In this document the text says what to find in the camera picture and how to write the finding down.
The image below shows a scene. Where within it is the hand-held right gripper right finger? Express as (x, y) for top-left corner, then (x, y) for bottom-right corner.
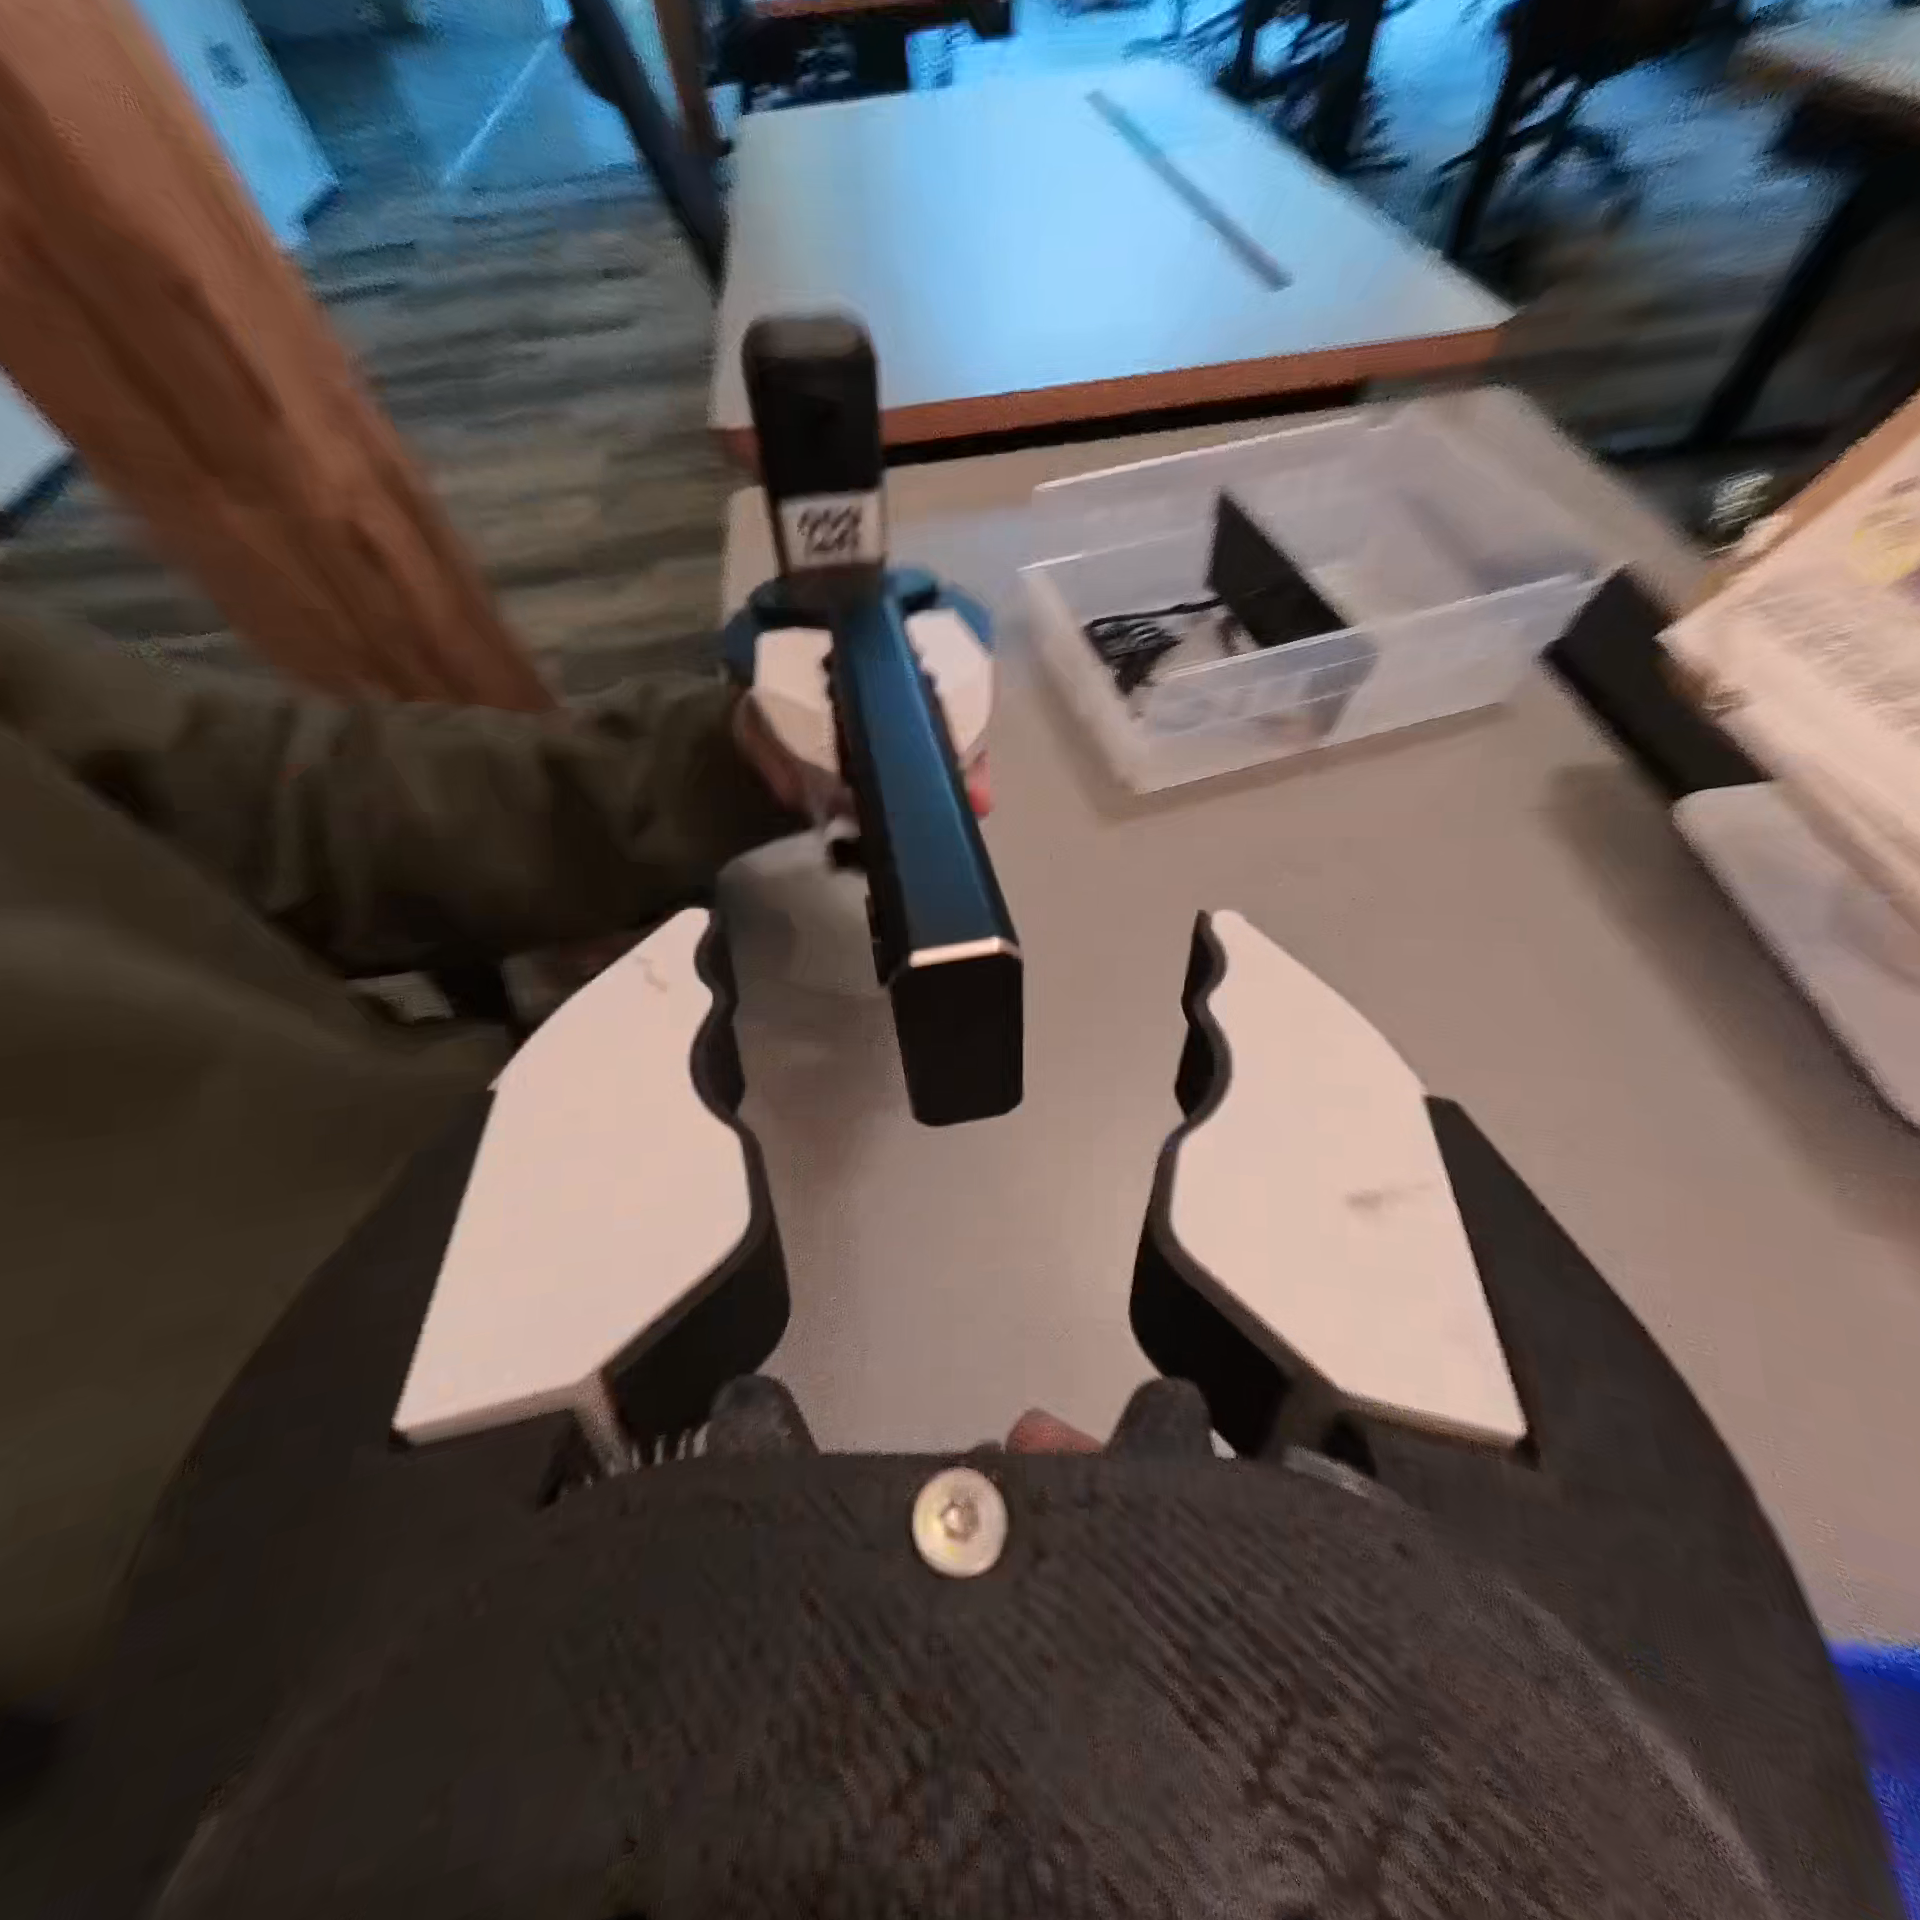
(1128, 906), (1532, 1454)

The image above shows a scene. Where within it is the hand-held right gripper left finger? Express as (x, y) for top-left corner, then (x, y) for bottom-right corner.
(392, 906), (792, 1450)

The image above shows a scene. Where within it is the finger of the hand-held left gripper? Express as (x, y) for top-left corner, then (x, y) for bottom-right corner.
(896, 607), (998, 786)
(737, 617), (851, 822)

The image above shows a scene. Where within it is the black stand post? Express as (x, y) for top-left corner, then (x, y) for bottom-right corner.
(822, 591), (1028, 1130)

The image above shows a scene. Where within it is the person's left forearm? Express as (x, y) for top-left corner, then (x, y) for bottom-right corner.
(0, 591), (803, 1052)

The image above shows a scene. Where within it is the white desk with wooden edge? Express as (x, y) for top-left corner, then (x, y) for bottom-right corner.
(703, 55), (1513, 455)

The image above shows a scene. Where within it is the grey desk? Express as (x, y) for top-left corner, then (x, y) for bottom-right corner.
(712, 395), (1920, 1667)

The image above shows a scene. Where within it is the wooden desk with black legs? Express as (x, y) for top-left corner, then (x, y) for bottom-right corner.
(1685, 0), (1920, 455)

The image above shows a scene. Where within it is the black divider panel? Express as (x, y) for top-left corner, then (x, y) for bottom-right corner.
(1204, 492), (1356, 669)

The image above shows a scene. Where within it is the clear plastic box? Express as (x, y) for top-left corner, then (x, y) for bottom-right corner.
(1016, 393), (1634, 800)

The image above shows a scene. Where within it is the white plastic stand base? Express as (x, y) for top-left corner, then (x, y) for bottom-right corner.
(1668, 779), (1920, 1130)

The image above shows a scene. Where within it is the wooden column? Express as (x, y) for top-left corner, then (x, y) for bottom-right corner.
(0, 0), (560, 719)

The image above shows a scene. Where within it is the printed instruction sheet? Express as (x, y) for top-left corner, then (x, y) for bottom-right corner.
(1661, 449), (1920, 909)

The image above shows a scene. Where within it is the blue box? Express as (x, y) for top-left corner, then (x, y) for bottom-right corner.
(1817, 1638), (1920, 1819)

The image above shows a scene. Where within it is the wooden document board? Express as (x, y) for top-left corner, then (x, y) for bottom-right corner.
(1762, 391), (1920, 533)

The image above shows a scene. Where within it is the black cable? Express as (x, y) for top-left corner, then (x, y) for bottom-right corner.
(1081, 595), (1249, 696)

